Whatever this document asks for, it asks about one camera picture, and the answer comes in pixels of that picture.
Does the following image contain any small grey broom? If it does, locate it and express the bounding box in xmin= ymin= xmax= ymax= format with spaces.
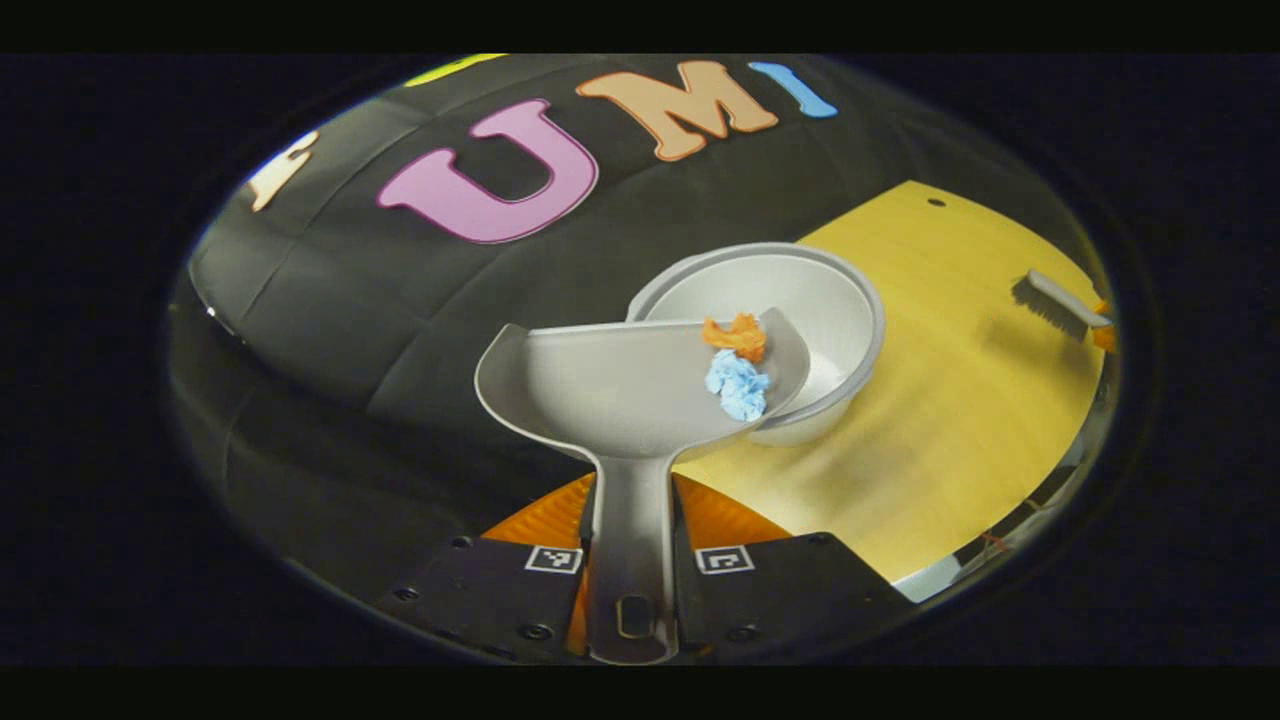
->
xmin=1011 ymin=268 xmax=1114 ymax=344

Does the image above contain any white ribbed garbage bin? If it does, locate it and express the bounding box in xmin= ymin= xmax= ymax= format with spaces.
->
xmin=626 ymin=241 xmax=888 ymax=448

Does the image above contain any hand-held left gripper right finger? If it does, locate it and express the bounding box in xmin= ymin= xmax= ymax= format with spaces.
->
xmin=672 ymin=472 xmax=914 ymax=663

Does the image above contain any grey plastic dustpan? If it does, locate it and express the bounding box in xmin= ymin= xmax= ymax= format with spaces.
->
xmin=473 ymin=307 xmax=813 ymax=665

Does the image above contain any orange paper trash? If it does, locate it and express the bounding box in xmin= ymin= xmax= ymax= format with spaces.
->
xmin=701 ymin=312 xmax=769 ymax=364

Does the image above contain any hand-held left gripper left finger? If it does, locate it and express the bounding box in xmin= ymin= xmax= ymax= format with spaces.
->
xmin=374 ymin=472 xmax=598 ymax=661

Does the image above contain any wooden desktop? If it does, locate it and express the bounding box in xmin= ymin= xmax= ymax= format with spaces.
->
xmin=672 ymin=179 xmax=1109 ymax=585

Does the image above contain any blue paper trash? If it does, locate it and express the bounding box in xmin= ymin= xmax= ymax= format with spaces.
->
xmin=704 ymin=348 xmax=772 ymax=423

